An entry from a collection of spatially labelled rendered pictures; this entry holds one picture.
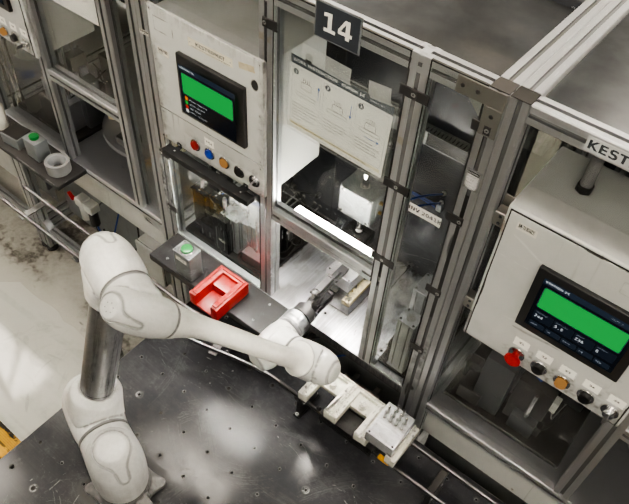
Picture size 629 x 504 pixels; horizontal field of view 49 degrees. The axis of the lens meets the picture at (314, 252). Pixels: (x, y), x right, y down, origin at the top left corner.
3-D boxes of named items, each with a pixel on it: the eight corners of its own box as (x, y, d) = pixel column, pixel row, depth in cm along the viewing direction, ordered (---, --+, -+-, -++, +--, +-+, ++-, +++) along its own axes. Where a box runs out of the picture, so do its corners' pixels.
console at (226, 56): (158, 141, 216) (137, 5, 182) (221, 100, 231) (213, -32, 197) (258, 203, 200) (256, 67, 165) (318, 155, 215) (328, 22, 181)
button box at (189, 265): (175, 270, 240) (171, 248, 232) (191, 258, 245) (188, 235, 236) (191, 282, 237) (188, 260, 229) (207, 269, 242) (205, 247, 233)
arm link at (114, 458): (107, 515, 201) (92, 485, 184) (85, 464, 211) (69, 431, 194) (158, 488, 207) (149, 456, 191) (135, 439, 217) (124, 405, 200)
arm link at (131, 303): (189, 316, 167) (166, 278, 174) (133, 303, 152) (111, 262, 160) (157, 352, 170) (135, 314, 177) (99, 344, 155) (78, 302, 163)
